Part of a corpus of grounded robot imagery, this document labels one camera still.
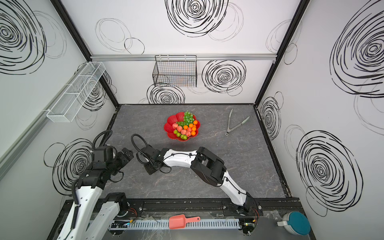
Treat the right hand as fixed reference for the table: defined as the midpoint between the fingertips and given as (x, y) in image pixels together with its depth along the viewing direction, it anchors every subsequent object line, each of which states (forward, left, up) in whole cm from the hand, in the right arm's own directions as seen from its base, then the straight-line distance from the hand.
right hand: (148, 169), depth 86 cm
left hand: (+2, +9, +13) cm, 16 cm away
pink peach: (+31, -12, +1) cm, 33 cm away
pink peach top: (+23, -22, +4) cm, 32 cm away
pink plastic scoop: (-24, -20, 0) cm, 32 cm away
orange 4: (+28, -26, +3) cm, 38 cm away
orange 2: (+28, -20, +4) cm, 35 cm away
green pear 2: (+24, -15, +1) cm, 28 cm away
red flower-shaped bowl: (+37, -11, +2) cm, 39 cm away
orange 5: (+25, -25, +2) cm, 35 cm away
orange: (+33, -26, +3) cm, 42 cm away
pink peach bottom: (+28, -15, +2) cm, 32 cm away
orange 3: (+30, -23, +3) cm, 38 cm away
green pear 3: (+22, -18, +1) cm, 28 cm away
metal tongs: (+31, -50, -1) cm, 59 cm away
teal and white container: (-24, -72, +5) cm, 76 cm away
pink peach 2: (+26, -18, +1) cm, 32 cm away
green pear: (+26, -13, 0) cm, 29 cm away
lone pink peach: (+28, -22, +2) cm, 36 cm away
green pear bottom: (+21, -19, +3) cm, 28 cm away
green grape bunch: (+35, -21, +3) cm, 41 cm away
